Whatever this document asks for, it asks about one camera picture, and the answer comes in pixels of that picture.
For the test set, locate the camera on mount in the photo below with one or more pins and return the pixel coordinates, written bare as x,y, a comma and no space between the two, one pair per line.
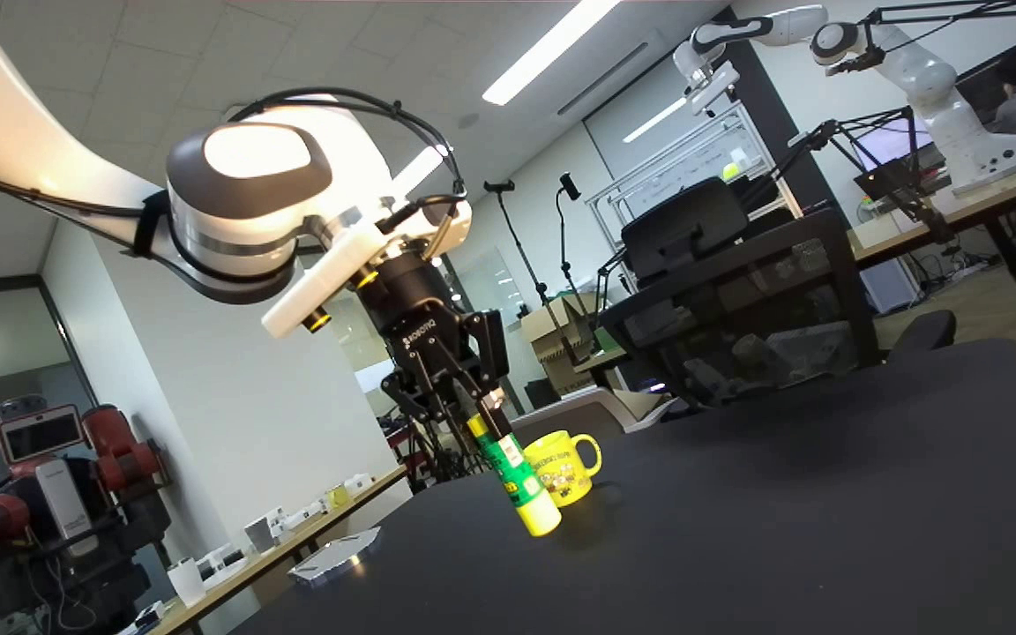
521,256
568,187

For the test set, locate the wooden desk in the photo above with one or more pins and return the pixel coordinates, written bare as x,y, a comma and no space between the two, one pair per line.
958,212

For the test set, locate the long wooden side table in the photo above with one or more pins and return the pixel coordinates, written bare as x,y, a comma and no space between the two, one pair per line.
279,551

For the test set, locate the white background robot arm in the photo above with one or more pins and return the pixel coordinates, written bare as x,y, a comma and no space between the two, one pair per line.
931,88

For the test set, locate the yellow mug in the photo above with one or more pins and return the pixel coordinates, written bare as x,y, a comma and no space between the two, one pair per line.
561,472

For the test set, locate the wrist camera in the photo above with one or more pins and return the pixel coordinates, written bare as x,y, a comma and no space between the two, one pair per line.
323,275

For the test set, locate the white box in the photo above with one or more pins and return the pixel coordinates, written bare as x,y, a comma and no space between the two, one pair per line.
263,529

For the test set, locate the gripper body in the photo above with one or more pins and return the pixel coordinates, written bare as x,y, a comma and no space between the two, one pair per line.
415,304

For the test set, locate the long ceiling light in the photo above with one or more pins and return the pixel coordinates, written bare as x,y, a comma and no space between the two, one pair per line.
552,48

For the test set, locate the silver flat tray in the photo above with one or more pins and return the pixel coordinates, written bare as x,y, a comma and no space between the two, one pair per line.
336,556

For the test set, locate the stack of cardboard boxes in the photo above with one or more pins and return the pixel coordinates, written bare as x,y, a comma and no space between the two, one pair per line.
556,339

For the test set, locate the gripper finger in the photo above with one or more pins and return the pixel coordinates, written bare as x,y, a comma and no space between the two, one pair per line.
433,392
487,348

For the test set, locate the green and yellow glue stick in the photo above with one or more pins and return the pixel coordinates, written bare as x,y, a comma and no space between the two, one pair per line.
521,485

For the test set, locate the black office chair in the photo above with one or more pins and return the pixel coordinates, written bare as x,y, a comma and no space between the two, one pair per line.
737,300

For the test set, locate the monitor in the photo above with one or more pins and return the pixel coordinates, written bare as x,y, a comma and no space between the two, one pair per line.
892,141

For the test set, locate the red and black robot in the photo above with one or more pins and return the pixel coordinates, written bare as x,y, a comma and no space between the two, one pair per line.
41,511

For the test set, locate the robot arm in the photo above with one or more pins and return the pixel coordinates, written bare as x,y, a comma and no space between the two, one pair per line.
49,150

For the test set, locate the small yellow box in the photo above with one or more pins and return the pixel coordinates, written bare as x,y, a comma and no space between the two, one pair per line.
337,496

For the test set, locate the whiteboard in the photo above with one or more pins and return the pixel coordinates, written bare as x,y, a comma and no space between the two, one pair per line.
684,168

